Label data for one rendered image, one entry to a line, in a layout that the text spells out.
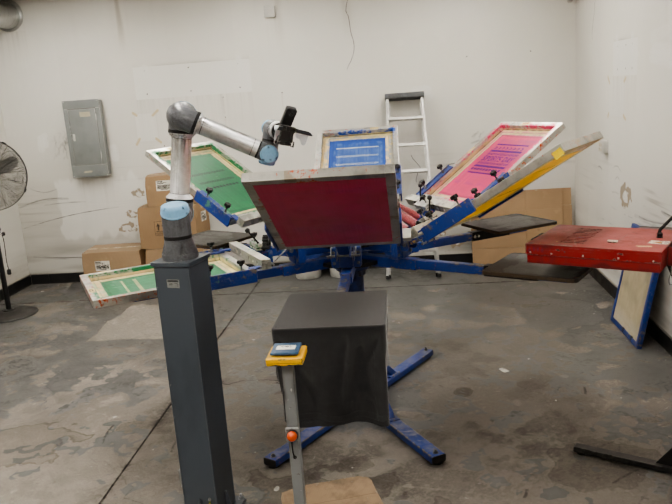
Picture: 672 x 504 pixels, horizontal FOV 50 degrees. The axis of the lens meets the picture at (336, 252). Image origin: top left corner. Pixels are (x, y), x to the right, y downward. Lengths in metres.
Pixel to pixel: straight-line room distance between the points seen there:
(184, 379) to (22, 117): 5.46
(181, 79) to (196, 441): 4.93
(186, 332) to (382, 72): 4.67
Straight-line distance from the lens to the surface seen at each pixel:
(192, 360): 3.13
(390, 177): 2.73
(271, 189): 2.82
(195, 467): 3.36
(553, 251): 3.33
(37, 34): 8.15
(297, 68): 7.34
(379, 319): 2.85
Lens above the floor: 1.85
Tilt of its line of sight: 13 degrees down
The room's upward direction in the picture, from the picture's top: 4 degrees counter-clockwise
